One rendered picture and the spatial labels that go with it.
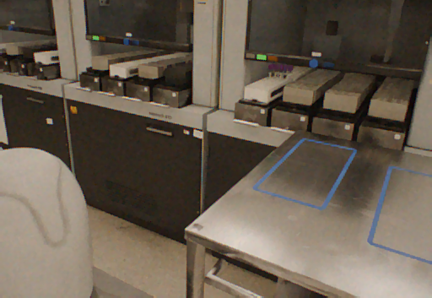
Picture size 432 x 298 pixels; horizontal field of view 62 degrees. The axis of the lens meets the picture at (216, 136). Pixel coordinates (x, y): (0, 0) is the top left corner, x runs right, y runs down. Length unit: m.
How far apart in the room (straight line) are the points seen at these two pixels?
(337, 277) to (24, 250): 0.41
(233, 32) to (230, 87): 0.22
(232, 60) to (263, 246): 1.00
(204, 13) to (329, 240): 1.11
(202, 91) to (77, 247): 1.14
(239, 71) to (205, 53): 0.17
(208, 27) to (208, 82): 0.22
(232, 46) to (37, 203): 1.12
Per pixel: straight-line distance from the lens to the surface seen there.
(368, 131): 1.28
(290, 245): 0.60
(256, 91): 1.39
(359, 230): 0.67
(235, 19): 1.46
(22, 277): 0.52
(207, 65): 1.53
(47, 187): 0.50
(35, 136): 2.37
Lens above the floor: 1.18
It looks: 21 degrees down
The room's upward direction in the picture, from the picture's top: 2 degrees clockwise
